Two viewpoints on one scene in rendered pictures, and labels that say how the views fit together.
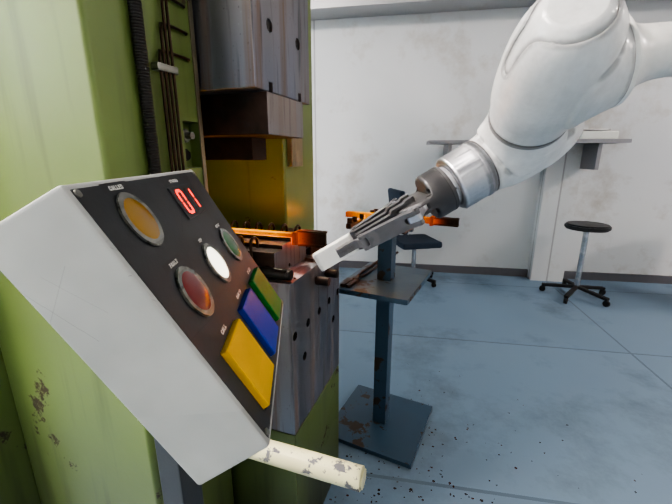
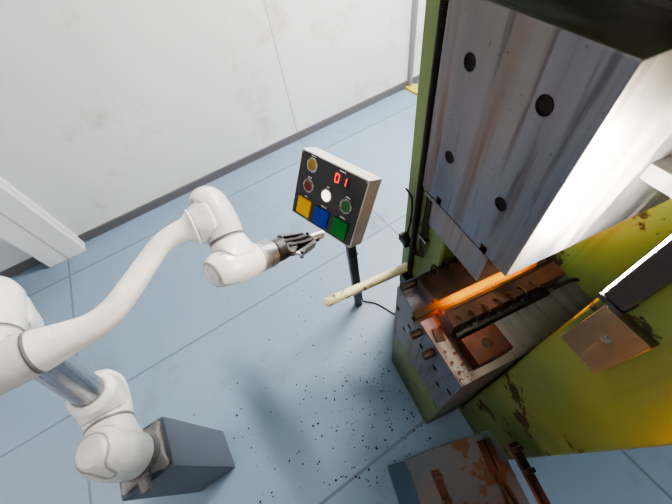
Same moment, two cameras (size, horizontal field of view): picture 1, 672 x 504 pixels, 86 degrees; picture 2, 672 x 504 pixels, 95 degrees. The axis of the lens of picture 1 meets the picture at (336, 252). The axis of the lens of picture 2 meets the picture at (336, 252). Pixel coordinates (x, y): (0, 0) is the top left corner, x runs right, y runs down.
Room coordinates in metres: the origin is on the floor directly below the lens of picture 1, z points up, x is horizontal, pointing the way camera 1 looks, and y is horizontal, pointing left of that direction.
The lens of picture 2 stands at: (1.18, -0.33, 1.93)
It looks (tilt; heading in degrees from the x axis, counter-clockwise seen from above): 54 degrees down; 147
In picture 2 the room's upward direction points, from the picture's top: 12 degrees counter-clockwise
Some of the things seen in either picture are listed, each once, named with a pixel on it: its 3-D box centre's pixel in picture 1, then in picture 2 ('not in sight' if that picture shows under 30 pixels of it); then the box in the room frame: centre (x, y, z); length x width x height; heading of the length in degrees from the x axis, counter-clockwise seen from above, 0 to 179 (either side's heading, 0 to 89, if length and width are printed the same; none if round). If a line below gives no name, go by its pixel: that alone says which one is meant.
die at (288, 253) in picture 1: (228, 246); (487, 280); (1.06, 0.32, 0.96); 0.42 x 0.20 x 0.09; 71
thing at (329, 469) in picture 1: (263, 449); (367, 284); (0.63, 0.15, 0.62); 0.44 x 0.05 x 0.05; 71
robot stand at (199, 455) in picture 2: not in sight; (183, 458); (0.53, -0.98, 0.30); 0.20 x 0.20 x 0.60; 80
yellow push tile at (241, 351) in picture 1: (246, 362); (304, 206); (0.35, 0.10, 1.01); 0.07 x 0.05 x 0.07; 6
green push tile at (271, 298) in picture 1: (263, 294); (340, 228); (0.55, 0.12, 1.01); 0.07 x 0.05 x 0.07; 6
